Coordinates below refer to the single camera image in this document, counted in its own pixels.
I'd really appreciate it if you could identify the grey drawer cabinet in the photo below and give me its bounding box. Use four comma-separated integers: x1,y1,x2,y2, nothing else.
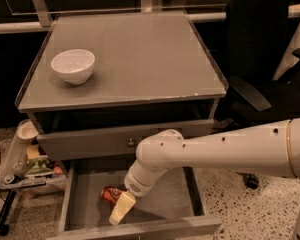
14,10,229,240

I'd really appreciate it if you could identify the grey top drawer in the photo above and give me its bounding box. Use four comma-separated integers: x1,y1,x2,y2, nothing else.
37,119,214,160

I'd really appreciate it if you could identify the white paper cup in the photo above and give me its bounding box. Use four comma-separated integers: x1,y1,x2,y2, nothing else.
16,119,38,141

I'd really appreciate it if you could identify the black tray stand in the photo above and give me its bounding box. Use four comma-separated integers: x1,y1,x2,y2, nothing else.
0,190,16,236

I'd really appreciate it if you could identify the white ceramic bowl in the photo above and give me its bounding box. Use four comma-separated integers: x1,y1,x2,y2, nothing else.
51,49,96,85

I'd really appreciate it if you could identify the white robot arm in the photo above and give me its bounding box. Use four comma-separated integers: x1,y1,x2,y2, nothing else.
109,118,300,225

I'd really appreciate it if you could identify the black office chair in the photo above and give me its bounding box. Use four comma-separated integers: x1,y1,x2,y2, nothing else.
216,0,300,179

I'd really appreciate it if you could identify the open grey middle drawer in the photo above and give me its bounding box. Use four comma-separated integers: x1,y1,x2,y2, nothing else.
48,155,221,240

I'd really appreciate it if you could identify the green snack bag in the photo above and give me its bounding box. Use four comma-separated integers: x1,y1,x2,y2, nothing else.
26,157,53,176

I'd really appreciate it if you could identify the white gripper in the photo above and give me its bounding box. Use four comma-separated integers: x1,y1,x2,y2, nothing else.
109,161,168,225

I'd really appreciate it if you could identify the red crushed coke can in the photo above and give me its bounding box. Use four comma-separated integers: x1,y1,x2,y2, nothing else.
100,186,123,204

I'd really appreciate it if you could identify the round metal drawer knob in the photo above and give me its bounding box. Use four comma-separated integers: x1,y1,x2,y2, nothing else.
127,138,136,147

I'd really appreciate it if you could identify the metal railing bar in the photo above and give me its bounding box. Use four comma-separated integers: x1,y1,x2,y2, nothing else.
0,0,300,35

